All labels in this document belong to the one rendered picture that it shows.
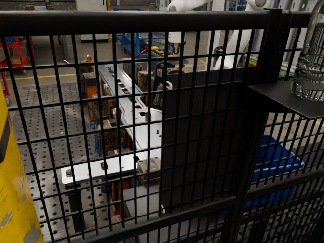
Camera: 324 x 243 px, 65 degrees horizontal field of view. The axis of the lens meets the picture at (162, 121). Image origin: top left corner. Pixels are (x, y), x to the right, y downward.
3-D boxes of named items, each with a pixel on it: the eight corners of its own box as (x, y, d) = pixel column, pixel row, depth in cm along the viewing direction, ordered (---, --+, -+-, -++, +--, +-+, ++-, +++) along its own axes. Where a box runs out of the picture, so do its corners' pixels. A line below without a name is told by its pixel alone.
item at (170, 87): (158, 212, 55) (164, 74, 41) (244, 187, 63) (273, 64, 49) (162, 219, 54) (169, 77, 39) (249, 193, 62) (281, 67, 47)
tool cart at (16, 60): (13, 65, 534) (1, 15, 489) (36, 65, 541) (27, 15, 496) (-3, 77, 464) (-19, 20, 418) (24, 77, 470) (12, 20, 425)
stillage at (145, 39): (123, 52, 671) (121, 13, 627) (152, 50, 699) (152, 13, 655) (137, 64, 574) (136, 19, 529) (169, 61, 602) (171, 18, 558)
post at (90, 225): (65, 230, 103) (53, 173, 89) (93, 222, 107) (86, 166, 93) (66, 243, 98) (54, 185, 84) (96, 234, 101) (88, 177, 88)
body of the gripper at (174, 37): (185, 22, 157) (184, 41, 163) (168, 22, 158) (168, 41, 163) (186, 24, 151) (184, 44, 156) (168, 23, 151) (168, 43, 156)
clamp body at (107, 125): (98, 184, 127) (92, 122, 111) (122, 179, 131) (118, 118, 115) (101, 196, 120) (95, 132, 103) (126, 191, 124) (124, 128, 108)
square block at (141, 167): (137, 232, 103) (136, 159, 86) (155, 226, 106) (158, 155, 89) (143, 249, 96) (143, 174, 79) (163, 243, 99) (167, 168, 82)
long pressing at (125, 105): (90, 66, 206) (90, 64, 205) (118, 64, 213) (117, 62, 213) (147, 168, 94) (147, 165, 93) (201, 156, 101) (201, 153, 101)
